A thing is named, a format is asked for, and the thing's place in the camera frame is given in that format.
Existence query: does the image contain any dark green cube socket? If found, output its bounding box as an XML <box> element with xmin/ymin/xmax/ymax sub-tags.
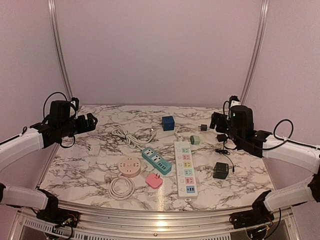
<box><xmin>213</xmin><ymin>162</ymin><xmax>229</xmax><ymax>180</ymax></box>

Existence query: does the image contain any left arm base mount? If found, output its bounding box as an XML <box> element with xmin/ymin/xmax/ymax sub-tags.
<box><xmin>36</xmin><ymin>208</ymin><xmax>80</xmax><ymax>228</ymax></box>

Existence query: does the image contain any pink round power strip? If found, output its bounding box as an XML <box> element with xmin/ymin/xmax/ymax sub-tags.
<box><xmin>117</xmin><ymin>156</ymin><xmax>141</xmax><ymax>178</ymax></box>

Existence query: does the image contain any aluminium frame post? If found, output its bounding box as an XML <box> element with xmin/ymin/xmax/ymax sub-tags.
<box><xmin>47</xmin><ymin>0</ymin><xmax>73</xmax><ymax>100</ymax></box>
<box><xmin>240</xmin><ymin>0</ymin><xmax>270</xmax><ymax>104</ymax></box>

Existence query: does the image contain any front aluminium rail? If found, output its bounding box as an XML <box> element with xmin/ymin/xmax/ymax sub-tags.
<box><xmin>7</xmin><ymin>197</ymin><xmax>303</xmax><ymax>240</ymax></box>

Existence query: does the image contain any right aluminium frame post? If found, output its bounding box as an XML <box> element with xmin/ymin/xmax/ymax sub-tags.
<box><xmin>240</xmin><ymin>0</ymin><xmax>270</xmax><ymax>104</ymax></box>

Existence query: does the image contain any left aluminium frame post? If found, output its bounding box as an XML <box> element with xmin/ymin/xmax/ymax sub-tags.
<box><xmin>47</xmin><ymin>0</ymin><xmax>73</xmax><ymax>100</ymax></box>

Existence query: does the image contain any black power adapter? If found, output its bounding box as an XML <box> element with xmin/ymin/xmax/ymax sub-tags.
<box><xmin>216</xmin><ymin>134</ymin><xmax>228</xmax><ymax>142</ymax></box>

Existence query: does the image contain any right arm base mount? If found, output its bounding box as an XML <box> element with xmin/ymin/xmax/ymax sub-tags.
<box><xmin>229</xmin><ymin>210</ymin><xmax>275</xmax><ymax>229</ymax></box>

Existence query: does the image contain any pink square plug adapter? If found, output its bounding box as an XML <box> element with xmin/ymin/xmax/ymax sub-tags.
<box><xmin>145</xmin><ymin>173</ymin><xmax>163</xmax><ymax>190</ymax></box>

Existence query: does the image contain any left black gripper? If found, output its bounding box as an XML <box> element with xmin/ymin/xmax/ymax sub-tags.
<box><xmin>59</xmin><ymin>113</ymin><xmax>98</xmax><ymax>138</ymax></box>

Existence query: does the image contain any dark grey USB charger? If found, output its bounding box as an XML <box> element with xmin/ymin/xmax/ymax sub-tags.
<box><xmin>200</xmin><ymin>124</ymin><xmax>208</xmax><ymax>132</ymax></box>

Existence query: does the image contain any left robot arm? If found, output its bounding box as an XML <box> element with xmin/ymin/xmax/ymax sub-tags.
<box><xmin>0</xmin><ymin>113</ymin><xmax>98</xmax><ymax>223</ymax></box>

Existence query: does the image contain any blue cube socket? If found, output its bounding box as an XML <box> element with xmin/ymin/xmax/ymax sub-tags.
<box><xmin>161</xmin><ymin>115</ymin><xmax>175</xmax><ymax>131</ymax></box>

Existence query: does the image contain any white long power strip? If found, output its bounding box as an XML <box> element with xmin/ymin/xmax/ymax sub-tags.
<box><xmin>174</xmin><ymin>141</ymin><xmax>198</xmax><ymax>201</ymax></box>

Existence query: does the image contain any white plug adapter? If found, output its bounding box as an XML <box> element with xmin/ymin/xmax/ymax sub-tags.
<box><xmin>88</xmin><ymin>145</ymin><xmax>101</xmax><ymax>157</ymax></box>

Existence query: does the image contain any coiled white cable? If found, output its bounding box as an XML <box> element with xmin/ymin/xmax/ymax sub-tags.
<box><xmin>104</xmin><ymin>174</ymin><xmax>136</xmax><ymax>201</ymax></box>

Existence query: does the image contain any thin black cable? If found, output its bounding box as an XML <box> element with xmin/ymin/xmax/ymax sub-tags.
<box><xmin>214</xmin><ymin>142</ymin><xmax>236</xmax><ymax>174</ymax></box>

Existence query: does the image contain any teal power strip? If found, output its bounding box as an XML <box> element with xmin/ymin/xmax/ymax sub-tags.
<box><xmin>141</xmin><ymin>147</ymin><xmax>172</xmax><ymax>175</ymax></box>

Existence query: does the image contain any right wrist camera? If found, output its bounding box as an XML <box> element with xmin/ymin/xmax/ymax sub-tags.
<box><xmin>227</xmin><ymin>95</ymin><xmax>254</xmax><ymax>134</ymax></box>

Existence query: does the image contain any light green USB adapter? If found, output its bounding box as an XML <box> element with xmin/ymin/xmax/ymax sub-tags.
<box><xmin>189</xmin><ymin>135</ymin><xmax>201</xmax><ymax>145</ymax></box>

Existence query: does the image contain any teal strip white cord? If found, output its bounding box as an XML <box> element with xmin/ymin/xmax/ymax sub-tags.
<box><xmin>111</xmin><ymin>124</ymin><xmax>157</xmax><ymax>150</ymax></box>

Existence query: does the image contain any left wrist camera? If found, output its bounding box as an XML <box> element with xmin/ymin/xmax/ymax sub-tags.
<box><xmin>48</xmin><ymin>97</ymin><xmax>80</xmax><ymax>125</ymax></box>

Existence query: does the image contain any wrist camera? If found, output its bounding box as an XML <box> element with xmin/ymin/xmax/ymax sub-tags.
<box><xmin>227</xmin><ymin>95</ymin><xmax>254</xmax><ymax>134</ymax></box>
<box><xmin>48</xmin><ymin>97</ymin><xmax>80</xmax><ymax>125</ymax></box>

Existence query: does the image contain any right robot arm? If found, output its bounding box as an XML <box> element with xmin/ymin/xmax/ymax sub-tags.
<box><xmin>209</xmin><ymin>112</ymin><xmax>320</xmax><ymax>224</ymax></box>

